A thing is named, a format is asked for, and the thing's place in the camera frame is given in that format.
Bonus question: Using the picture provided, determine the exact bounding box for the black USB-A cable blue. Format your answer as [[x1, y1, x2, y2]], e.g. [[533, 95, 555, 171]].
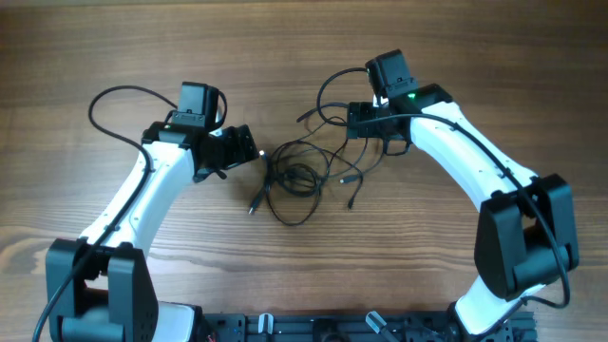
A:
[[248, 116, 356, 227]]

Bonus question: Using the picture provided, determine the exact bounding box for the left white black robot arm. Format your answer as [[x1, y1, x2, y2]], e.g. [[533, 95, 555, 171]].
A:
[[32, 82, 258, 341]]

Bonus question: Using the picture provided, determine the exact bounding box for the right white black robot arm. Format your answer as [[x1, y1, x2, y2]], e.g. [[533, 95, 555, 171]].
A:
[[347, 49, 580, 341]]

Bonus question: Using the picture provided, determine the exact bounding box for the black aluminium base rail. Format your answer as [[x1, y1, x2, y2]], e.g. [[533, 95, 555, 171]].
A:
[[194, 311, 539, 342]]

